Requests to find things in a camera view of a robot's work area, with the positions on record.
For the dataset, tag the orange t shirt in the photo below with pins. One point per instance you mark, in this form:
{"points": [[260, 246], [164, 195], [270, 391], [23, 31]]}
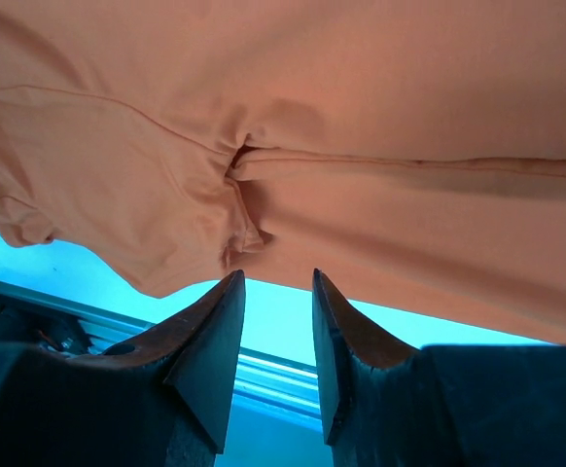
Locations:
{"points": [[414, 150]]}

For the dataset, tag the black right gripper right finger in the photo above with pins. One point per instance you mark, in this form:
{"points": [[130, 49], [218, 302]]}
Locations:
{"points": [[386, 403]]}

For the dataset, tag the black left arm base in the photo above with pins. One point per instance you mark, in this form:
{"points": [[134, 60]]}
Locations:
{"points": [[45, 327]]}

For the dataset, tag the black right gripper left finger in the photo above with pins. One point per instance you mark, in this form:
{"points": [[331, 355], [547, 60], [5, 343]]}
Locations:
{"points": [[57, 411]]}

